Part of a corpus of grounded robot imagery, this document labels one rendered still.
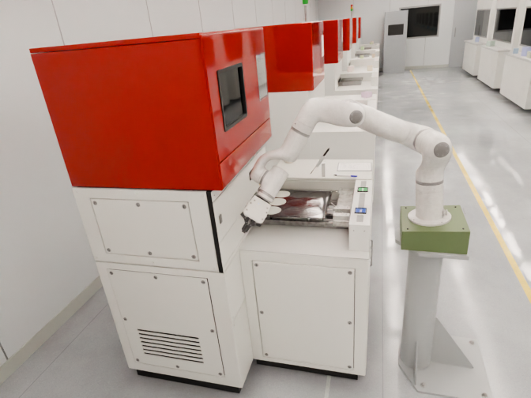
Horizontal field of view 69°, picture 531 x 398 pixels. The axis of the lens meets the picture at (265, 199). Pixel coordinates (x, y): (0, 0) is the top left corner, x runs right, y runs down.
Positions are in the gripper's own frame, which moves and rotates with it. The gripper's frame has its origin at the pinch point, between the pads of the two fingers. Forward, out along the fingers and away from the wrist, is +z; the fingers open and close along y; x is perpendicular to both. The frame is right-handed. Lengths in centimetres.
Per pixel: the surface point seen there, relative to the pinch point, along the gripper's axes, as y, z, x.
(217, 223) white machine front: -12.0, 4.2, -7.5
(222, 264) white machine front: -0.4, 19.1, -0.3
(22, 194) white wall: -123, 56, 85
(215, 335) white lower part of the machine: 17, 54, 21
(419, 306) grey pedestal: 98, -12, 11
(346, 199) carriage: 45, -43, 38
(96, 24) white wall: -168, -72, 139
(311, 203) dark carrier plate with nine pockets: 28, -30, 36
